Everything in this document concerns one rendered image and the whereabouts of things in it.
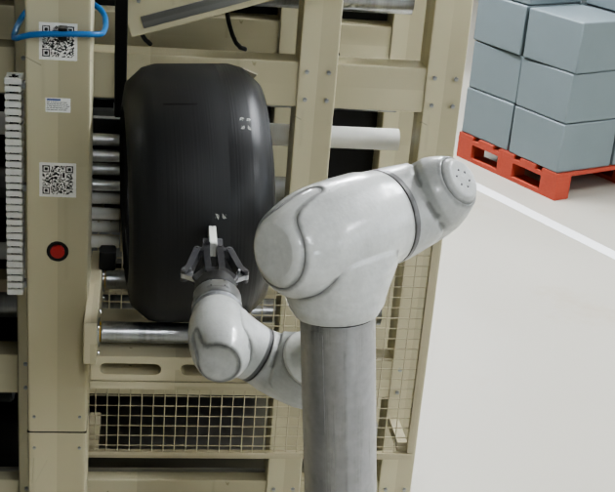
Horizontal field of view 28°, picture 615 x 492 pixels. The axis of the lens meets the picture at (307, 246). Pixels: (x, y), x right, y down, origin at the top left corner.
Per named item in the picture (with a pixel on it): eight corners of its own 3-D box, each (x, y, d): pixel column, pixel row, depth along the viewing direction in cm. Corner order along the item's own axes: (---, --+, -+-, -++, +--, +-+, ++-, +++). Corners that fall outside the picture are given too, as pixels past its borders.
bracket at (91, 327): (82, 364, 257) (83, 322, 254) (91, 287, 294) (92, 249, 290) (99, 365, 258) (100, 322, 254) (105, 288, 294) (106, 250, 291)
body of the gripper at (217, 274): (241, 280, 219) (238, 254, 227) (193, 278, 218) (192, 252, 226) (238, 315, 223) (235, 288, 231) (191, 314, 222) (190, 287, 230)
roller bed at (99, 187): (42, 250, 300) (42, 133, 289) (47, 227, 314) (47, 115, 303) (123, 252, 303) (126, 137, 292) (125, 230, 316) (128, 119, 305)
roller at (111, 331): (96, 316, 261) (97, 329, 264) (95, 334, 258) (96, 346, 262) (260, 320, 266) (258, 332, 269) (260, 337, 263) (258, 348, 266)
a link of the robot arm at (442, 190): (389, 181, 179) (323, 199, 171) (471, 126, 166) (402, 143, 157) (428, 261, 177) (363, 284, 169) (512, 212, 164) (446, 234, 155)
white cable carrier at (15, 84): (6, 295, 263) (3, 77, 245) (9, 285, 267) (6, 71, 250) (27, 295, 263) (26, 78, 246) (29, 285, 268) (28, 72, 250)
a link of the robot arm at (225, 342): (175, 323, 216) (237, 355, 220) (176, 376, 202) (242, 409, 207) (209, 279, 212) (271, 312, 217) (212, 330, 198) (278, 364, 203)
